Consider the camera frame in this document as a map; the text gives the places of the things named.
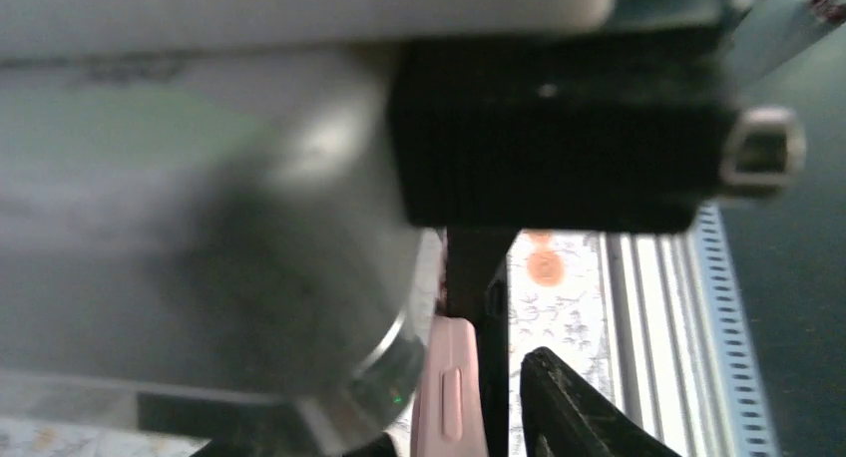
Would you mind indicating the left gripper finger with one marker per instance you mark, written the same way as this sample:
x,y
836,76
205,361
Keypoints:
x,y
565,416

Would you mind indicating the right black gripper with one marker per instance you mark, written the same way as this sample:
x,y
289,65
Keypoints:
x,y
613,132

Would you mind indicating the black smartphone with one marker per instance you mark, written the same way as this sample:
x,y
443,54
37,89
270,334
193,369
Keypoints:
x,y
492,331

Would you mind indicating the pink phone case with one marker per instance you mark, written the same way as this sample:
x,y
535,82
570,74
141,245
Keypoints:
x,y
447,417

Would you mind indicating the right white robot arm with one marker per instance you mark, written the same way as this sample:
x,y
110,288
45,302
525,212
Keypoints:
x,y
278,223

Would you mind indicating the aluminium front rail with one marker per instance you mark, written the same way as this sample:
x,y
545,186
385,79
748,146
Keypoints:
x,y
659,381

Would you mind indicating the perforated cable duct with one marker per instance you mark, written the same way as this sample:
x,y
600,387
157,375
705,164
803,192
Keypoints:
x,y
742,399

